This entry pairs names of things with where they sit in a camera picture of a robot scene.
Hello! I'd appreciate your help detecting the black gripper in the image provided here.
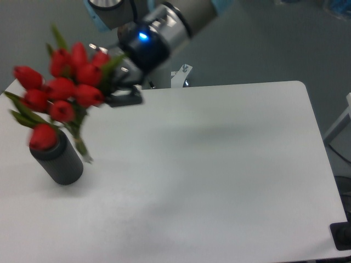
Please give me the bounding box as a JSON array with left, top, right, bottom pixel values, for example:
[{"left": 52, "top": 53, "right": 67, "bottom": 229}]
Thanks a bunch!
[{"left": 105, "top": 22, "right": 170, "bottom": 107}]

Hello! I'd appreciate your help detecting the red tulip bouquet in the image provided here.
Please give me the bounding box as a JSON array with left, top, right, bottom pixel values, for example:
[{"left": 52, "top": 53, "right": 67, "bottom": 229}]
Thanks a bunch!
[{"left": 5, "top": 25, "right": 126, "bottom": 163}]

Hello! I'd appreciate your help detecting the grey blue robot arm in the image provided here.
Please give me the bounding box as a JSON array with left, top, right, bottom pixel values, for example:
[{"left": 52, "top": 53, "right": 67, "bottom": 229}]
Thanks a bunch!
[{"left": 84, "top": 1, "right": 233, "bottom": 107}]

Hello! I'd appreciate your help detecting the dark grey ribbed vase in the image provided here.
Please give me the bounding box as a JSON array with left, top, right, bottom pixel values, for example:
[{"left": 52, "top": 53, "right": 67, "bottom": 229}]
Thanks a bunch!
[{"left": 30, "top": 132, "right": 83, "bottom": 185}]

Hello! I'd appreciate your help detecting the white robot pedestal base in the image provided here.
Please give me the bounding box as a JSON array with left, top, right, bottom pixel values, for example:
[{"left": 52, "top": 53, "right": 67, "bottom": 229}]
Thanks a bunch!
[{"left": 148, "top": 54, "right": 193, "bottom": 89}]

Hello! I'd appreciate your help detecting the white side table frame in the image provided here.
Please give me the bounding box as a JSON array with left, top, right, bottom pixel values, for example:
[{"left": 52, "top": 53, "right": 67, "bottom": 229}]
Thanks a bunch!
[{"left": 323, "top": 93, "right": 350, "bottom": 145}]

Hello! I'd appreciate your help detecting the black cable grommet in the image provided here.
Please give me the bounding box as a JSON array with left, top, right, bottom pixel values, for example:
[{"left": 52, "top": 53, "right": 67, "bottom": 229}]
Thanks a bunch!
[{"left": 330, "top": 222, "right": 350, "bottom": 251}]

